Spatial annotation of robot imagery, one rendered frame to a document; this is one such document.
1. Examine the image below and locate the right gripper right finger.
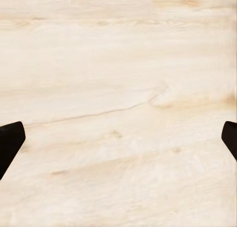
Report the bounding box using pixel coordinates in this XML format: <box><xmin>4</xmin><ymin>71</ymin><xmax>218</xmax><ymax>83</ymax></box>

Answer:
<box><xmin>221</xmin><ymin>121</ymin><xmax>237</xmax><ymax>161</ymax></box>

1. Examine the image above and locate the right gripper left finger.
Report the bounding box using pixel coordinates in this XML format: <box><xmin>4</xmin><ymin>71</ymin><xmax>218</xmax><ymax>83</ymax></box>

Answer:
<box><xmin>0</xmin><ymin>121</ymin><xmax>26</xmax><ymax>181</ymax></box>

